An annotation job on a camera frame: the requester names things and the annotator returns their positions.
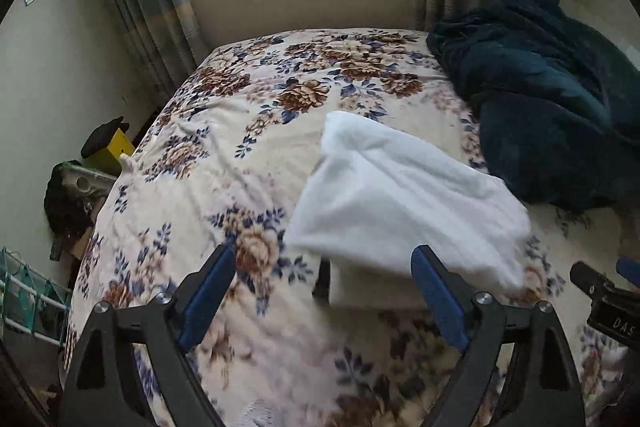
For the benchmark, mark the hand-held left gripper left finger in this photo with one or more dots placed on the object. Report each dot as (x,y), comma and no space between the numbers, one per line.
(207,302)

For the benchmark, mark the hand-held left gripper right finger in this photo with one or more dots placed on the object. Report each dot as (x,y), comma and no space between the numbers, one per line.
(442,307)

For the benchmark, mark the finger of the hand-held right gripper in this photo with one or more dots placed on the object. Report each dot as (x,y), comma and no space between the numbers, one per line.
(590,279)
(629,267)

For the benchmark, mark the white t-shirt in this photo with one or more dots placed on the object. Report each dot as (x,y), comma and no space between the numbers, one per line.
(400,197)

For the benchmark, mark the floral blanket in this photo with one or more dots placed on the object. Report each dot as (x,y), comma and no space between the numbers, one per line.
(225,147)

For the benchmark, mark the white appliance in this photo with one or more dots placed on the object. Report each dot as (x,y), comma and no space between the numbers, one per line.
(92,182)

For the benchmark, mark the black bag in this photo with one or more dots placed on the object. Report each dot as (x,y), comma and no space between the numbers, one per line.
(65,207)

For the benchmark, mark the yellow box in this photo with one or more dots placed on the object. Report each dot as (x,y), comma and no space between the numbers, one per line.
(121,148)

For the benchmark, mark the dark teal blanket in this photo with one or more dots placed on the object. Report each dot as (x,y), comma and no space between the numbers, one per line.
(540,107)

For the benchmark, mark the black hat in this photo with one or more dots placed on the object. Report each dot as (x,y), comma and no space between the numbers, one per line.
(97,142)

